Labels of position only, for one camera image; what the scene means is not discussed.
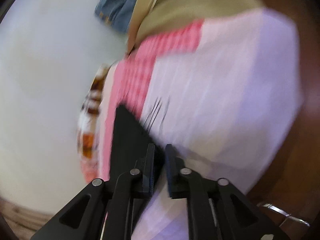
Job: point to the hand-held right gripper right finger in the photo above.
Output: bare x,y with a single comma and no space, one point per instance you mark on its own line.
171,172

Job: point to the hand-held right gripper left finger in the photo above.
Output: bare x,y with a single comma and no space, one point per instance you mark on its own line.
147,170

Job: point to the black pants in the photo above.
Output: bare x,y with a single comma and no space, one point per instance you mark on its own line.
130,142

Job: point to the orange plaid pillow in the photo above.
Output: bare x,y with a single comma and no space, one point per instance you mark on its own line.
91,125

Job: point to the pink checked bed sheet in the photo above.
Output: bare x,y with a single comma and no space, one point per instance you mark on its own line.
212,100

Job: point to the metal clip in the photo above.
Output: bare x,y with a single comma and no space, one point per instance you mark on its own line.
282,211

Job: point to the beige blanket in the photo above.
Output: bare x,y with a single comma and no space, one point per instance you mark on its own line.
185,10

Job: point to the blue grid-pattern cloth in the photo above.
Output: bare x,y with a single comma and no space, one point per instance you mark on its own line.
117,5

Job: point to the wooden bed frame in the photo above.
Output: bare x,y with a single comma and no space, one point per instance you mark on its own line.
295,130

